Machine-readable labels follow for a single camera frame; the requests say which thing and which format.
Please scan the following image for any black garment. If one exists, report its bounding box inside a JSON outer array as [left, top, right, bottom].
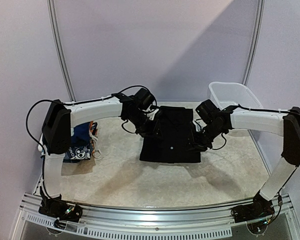
[[139, 106, 201, 164]]

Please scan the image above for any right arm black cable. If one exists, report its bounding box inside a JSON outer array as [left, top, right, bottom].
[[209, 103, 300, 198]]

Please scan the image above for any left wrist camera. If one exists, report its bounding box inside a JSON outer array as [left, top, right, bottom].
[[146, 109, 162, 121]]

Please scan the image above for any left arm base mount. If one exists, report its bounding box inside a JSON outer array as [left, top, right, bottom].
[[38, 187, 83, 230]]

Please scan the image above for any right wall aluminium profile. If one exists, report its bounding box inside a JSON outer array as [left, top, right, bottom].
[[241, 0, 265, 86]]

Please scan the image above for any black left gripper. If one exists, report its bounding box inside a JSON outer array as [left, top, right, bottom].
[[126, 110, 163, 140]]

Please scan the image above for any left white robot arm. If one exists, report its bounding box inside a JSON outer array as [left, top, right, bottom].
[[38, 87, 158, 217]]

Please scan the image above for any white drawstring cord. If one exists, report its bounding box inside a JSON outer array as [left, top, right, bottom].
[[89, 129, 102, 159]]

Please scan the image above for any left wall aluminium profile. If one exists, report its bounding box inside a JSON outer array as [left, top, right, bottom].
[[47, 0, 76, 101]]

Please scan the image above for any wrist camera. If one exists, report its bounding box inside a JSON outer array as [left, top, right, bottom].
[[146, 109, 162, 121], [193, 120, 203, 132]]

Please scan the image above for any aluminium front rail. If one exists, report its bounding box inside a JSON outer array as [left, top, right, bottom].
[[10, 193, 300, 240]]

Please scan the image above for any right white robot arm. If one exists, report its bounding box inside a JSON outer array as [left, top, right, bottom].
[[190, 99, 300, 218]]

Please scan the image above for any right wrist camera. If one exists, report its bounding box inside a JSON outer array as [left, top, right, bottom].
[[193, 120, 203, 132]]

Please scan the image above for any white plastic basket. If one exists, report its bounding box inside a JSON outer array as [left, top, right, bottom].
[[208, 81, 264, 110]]

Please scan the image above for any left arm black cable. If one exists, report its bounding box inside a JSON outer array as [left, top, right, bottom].
[[25, 84, 158, 198]]

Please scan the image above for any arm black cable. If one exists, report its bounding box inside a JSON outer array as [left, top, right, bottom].
[[25, 84, 158, 198], [209, 103, 300, 198]]

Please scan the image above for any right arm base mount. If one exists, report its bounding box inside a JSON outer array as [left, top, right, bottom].
[[230, 192, 283, 236]]

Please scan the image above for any wall aluminium profile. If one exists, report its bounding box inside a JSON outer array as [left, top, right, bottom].
[[241, 0, 265, 86], [47, 0, 76, 101]]

